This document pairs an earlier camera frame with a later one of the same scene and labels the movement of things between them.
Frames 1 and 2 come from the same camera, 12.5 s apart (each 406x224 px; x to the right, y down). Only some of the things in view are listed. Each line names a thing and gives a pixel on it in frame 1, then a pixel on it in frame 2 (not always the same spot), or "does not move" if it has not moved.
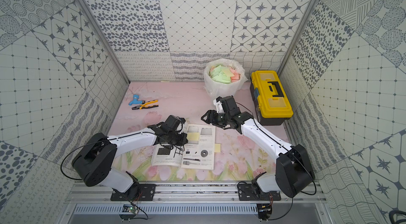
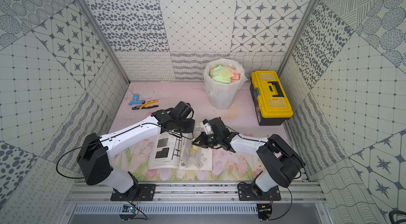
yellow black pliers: (144, 105) does not move
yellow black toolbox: (271, 101) does not move
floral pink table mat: (142, 104) does not move
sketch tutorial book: (197, 154) does not move
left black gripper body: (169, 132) -> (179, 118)
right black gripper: (211, 118) -> (202, 142)
